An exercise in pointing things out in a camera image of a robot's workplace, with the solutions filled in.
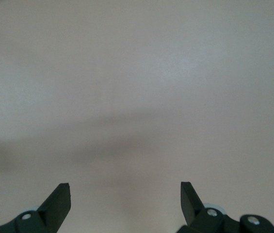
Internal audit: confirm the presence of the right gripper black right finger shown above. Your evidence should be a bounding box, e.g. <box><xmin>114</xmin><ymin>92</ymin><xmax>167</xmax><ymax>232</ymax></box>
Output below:
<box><xmin>177</xmin><ymin>181</ymin><xmax>274</xmax><ymax>233</ymax></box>

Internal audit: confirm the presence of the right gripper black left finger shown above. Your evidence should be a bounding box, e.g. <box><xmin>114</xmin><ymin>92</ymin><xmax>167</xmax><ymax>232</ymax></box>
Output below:
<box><xmin>0</xmin><ymin>183</ymin><xmax>71</xmax><ymax>233</ymax></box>

